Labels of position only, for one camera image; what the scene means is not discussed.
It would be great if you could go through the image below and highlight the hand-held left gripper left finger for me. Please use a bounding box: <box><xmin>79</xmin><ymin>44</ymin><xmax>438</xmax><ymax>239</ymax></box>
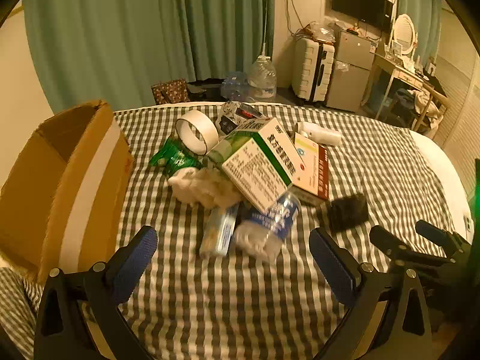
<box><xmin>34</xmin><ymin>226</ymin><xmax>166</xmax><ymax>360</ymax></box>

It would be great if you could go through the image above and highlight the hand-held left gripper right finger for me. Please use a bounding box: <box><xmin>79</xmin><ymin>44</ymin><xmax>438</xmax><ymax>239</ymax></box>
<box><xmin>308</xmin><ymin>227</ymin><xmax>443</xmax><ymax>360</ymax></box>

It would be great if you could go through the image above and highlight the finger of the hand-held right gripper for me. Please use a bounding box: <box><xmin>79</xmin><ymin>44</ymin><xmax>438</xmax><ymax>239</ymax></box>
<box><xmin>369</xmin><ymin>225</ymin><xmax>451</xmax><ymax>267</ymax></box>
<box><xmin>415</xmin><ymin>220</ymin><xmax>471</xmax><ymax>256</ymax></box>

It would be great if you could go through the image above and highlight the crushed clear plastic bottle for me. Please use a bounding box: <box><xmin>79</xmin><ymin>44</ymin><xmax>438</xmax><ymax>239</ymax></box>
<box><xmin>233</xmin><ymin>191</ymin><xmax>302</xmax><ymax>261</ymax></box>

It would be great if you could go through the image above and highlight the blue white toothpaste box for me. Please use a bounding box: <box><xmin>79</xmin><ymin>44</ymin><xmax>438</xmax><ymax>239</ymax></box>
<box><xmin>199</xmin><ymin>204</ymin><xmax>241</xmax><ymax>256</ymax></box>

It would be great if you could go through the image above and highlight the white lace cloth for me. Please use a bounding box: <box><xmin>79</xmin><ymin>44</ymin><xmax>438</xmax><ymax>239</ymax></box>
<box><xmin>167</xmin><ymin>167</ymin><xmax>241</xmax><ymax>209</ymax></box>

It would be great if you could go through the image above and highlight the green snack packet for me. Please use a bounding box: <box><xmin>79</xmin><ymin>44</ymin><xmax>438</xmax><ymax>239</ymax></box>
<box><xmin>148</xmin><ymin>137</ymin><xmax>203</xmax><ymax>176</ymax></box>

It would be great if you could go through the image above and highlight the green white medicine box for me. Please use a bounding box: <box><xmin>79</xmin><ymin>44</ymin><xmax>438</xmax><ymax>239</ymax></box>
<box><xmin>205</xmin><ymin>117</ymin><xmax>306</xmax><ymax>214</ymax></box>

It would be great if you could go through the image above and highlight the brown cardboard box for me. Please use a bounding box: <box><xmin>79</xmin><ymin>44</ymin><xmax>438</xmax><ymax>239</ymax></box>
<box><xmin>0</xmin><ymin>99</ymin><xmax>135</xmax><ymax>287</ymax></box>

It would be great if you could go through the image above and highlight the checked bed sheet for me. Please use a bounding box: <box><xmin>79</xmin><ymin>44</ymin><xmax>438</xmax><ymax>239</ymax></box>
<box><xmin>0</xmin><ymin>103</ymin><xmax>469</xmax><ymax>360</ymax></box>

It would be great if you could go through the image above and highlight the red white medicine box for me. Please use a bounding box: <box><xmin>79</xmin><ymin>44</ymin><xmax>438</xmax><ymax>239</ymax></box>
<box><xmin>290</xmin><ymin>132</ymin><xmax>331</xmax><ymax>201</ymax></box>

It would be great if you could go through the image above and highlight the pile of clothes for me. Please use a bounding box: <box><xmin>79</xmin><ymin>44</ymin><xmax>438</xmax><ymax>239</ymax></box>
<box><xmin>410</xmin><ymin>89</ymin><xmax>447</xmax><ymax>128</ymax></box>

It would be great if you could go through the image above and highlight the white handheld device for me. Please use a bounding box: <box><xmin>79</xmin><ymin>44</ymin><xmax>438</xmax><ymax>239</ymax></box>
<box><xmin>296</xmin><ymin>121</ymin><xmax>343</xmax><ymax>147</ymax></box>

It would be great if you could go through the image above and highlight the white tape roll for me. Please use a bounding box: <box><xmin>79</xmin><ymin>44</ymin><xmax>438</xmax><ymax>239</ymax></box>
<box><xmin>175</xmin><ymin>111</ymin><xmax>219</xmax><ymax>155</ymax></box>

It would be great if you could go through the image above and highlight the white vanity desk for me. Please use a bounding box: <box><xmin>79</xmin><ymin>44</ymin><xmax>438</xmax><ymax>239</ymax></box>
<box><xmin>361</xmin><ymin>53</ymin><xmax>449</xmax><ymax>132</ymax></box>

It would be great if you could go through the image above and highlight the brown patterned bag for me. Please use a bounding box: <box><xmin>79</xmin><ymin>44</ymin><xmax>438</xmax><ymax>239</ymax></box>
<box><xmin>151</xmin><ymin>79</ymin><xmax>191</xmax><ymax>106</ymax></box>

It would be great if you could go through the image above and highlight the grey mini fridge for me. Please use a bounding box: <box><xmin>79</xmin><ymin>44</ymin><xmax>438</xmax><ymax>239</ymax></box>
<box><xmin>325</xmin><ymin>30</ymin><xmax>377</xmax><ymax>112</ymax></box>

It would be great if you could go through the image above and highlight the black white snack packet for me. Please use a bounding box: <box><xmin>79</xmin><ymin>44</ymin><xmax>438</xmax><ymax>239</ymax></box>
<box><xmin>219</xmin><ymin>101</ymin><xmax>265</xmax><ymax>136</ymax></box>

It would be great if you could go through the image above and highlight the white suitcase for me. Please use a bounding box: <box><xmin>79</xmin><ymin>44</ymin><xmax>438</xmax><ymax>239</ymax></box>
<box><xmin>292</xmin><ymin>37</ymin><xmax>336</xmax><ymax>102</ymax></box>

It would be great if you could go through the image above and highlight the large clear water jug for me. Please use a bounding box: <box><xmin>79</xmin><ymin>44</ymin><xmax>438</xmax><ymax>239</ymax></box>
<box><xmin>247</xmin><ymin>55</ymin><xmax>277</xmax><ymax>102</ymax></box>

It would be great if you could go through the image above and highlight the blue water jug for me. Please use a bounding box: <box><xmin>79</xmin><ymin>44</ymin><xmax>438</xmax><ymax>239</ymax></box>
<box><xmin>220</xmin><ymin>71</ymin><xmax>251</xmax><ymax>102</ymax></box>

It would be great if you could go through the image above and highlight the white oval mirror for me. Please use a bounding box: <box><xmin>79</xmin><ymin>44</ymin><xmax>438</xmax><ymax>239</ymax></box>
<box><xmin>390</xmin><ymin>14</ymin><xmax>418</xmax><ymax>59</ymax></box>

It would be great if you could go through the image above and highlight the wide green curtain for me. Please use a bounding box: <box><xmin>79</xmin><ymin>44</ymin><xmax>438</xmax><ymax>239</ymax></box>
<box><xmin>22</xmin><ymin>0</ymin><xmax>276</xmax><ymax>115</ymax></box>

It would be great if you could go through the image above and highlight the clear plastic bag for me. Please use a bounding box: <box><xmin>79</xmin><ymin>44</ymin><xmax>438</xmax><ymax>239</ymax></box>
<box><xmin>296</xmin><ymin>20</ymin><xmax>336</xmax><ymax>44</ymax></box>

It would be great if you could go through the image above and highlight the narrow green curtain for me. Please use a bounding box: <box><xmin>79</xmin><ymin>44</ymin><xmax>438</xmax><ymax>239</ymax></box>
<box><xmin>397</xmin><ymin>0</ymin><xmax>443</xmax><ymax>59</ymax></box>

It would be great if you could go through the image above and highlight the black wall television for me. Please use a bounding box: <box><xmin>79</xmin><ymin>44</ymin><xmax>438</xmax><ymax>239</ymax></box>
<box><xmin>333</xmin><ymin>0</ymin><xmax>394</xmax><ymax>34</ymax></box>

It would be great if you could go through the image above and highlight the wall cable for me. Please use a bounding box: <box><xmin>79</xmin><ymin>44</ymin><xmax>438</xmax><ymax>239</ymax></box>
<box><xmin>285</xmin><ymin>0</ymin><xmax>301</xmax><ymax>34</ymax></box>

